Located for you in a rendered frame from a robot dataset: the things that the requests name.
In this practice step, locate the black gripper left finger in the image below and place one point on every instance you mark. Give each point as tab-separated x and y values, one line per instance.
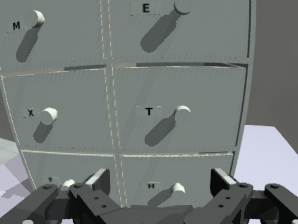
93	207

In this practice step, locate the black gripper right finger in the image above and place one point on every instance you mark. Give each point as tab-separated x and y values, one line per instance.
259	204

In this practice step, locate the grey drawer front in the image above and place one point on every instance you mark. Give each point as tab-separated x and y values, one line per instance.
58	31
157	179
172	105
162	28
78	111
64	168

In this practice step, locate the grey chest of drawers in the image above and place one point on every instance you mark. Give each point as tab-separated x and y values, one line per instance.
111	63

